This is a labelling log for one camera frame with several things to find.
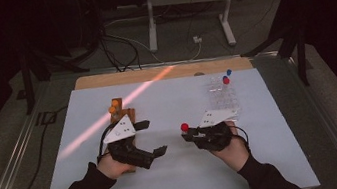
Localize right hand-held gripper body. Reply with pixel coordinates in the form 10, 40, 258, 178
193, 107, 243, 155

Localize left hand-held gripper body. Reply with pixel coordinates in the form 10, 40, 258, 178
99, 111, 156, 176

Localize red capped test tube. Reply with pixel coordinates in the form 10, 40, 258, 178
222, 76, 234, 99
179, 122, 192, 137

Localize wooden test tube rack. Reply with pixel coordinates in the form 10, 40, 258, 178
106, 95, 145, 176

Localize clear plastic test tube rack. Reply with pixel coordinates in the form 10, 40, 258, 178
203, 72, 244, 124

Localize person's left hand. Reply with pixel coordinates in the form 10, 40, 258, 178
95, 149, 136, 183

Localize person's right hand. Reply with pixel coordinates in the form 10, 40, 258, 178
206, 119, 252, 176

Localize white table board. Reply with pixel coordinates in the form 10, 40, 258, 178
22, 55, 322, 189

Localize blue capped test tube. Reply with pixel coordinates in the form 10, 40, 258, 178
223, 68, 235, 90

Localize white power plug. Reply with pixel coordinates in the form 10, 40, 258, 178
192, 34, 204, 45

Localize black metal stand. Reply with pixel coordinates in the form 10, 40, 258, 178
16, 35, 95, 116
232, 0, 315, 96

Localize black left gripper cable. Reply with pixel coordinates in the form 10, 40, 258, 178
92, 123, 118, 164

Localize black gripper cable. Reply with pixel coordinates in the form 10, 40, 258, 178
228, 122, 251, 149
92, 123, 118, 164

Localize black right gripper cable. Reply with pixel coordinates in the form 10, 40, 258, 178
228, 122, 251, 149

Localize black floor cable bundle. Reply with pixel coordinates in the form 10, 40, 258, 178
96, 22, 143, 76

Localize white floor cable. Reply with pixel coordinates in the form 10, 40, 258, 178
103, 7, 204, 73

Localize thin black floor cable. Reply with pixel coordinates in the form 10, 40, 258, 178
0, 104, 81, 189

